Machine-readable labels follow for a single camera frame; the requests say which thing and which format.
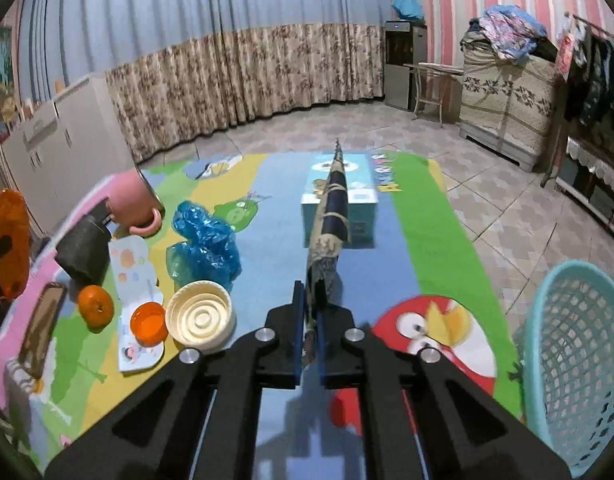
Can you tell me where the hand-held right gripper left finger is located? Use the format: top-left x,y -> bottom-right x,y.
44,280 -> 308,480

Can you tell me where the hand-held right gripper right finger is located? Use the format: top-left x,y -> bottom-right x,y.
314,307 -> 572,480

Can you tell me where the orange textured pad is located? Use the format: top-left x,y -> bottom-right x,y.
0,189 -> 32,301

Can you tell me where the black ribbed cup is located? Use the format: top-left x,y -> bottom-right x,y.
54,212 -> 113,286

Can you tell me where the blue plastic bag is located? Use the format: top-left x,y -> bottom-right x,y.
165,201 -> 242,291

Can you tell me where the patterned bag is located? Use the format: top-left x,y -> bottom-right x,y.
303,137 -> 353,366

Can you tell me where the teal plastic laundry basket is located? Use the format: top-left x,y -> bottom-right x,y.
517,259 -> 614,478

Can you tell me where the wooden cutting board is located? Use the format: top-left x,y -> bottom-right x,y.
17,282 -> 68,378

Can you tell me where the cream round ridged lid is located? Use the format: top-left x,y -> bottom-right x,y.
165,280 -> 236,356

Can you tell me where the orange fruit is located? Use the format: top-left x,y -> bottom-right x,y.
77,285 -> 114,330

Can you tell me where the cartoon printed blanket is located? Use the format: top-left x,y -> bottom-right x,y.
0,150 -> 525,480

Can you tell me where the pile of colourful toys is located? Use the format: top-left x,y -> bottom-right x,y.
0,95 -> 25,141

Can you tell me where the white printed packet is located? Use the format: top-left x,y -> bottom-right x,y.
108,236 -> 165,373

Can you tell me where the pink cup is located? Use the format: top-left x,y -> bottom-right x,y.
108,167 -> 164,237

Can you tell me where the light blue tissue box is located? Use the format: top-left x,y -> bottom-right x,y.
299,152 -> 379,250

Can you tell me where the white cabinet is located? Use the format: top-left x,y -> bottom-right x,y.
0,74 -> 138,236

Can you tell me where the small orange bowl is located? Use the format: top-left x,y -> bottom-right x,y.
130,301 -> 169,347

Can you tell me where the grey water dispenser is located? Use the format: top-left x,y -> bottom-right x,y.
383,20 -> 429,111

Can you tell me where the blue and floral curtain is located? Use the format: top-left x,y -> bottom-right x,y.
17,0 -> 388,161

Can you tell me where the small folding table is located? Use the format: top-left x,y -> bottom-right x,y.
403,62 -> 465,126

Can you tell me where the cabinet with patterned cover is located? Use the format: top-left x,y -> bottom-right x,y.
458,30 -> 562,173

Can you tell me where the white lace cloth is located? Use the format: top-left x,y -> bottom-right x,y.
566,135 -> 614,191

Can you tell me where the blue covered bottle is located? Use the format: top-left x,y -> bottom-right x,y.
392,0 -> 424,22

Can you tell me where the pile of clothes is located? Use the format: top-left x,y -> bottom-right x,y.
468,5 -> 558,66

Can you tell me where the row of hanging clothes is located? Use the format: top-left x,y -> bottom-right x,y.
564,30 -> 614,131

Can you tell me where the pink hanging bag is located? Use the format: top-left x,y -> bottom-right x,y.
557,25 -> 578,81

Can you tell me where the metal clothes rack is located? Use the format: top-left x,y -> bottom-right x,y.
539,12 -> 614,211

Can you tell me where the green wall poster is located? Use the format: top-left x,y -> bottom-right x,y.
0,25 -> 15,101

